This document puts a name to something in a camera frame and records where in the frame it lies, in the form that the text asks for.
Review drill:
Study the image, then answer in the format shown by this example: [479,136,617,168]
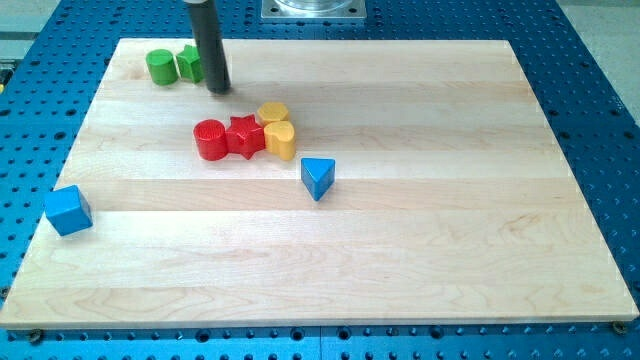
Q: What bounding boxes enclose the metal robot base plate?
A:
[261,0,367,20]

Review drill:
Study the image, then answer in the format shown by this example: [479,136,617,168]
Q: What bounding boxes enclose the yellow heart block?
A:
[264,121,296,161]

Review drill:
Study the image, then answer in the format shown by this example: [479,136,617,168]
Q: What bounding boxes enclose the red star block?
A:
[225,114,265,160]

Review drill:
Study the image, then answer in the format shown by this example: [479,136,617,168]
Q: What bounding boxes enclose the blue cube block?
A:
[44,185,93,236]

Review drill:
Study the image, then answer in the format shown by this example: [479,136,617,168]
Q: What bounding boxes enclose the green cylinder block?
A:
[145,49,178,86]

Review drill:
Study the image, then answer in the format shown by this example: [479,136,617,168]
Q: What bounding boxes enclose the blue triangle block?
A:
[301,158,336,201]

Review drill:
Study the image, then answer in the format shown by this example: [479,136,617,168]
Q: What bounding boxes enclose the blue perforated table plate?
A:
[1,1,639,359]

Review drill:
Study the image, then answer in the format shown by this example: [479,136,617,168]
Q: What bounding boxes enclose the green star block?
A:
[176,45,204,84]

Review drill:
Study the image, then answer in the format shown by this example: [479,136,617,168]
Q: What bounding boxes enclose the red cylinder block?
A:
[193,119,228,161]

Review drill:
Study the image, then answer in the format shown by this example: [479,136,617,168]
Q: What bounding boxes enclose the yellow hexagon block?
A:
[257,102,290,126]

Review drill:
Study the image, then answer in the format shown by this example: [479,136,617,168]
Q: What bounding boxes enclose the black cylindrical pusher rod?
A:
[185,0,231,94]

